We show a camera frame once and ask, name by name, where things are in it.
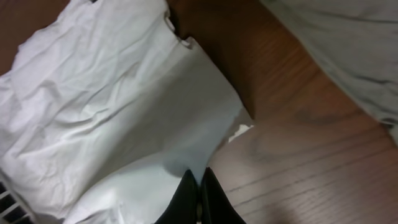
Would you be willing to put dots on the grey khaki garment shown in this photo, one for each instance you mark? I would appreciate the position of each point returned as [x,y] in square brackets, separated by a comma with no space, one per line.
[355,43]

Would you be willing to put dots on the white printed t-shirt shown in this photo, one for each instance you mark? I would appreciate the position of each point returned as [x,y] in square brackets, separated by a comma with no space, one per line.
[102,113]

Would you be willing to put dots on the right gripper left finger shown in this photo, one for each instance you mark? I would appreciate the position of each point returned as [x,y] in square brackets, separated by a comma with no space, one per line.
[182,208]

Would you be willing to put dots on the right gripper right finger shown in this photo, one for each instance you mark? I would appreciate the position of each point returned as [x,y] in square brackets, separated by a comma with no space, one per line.
[216,208]

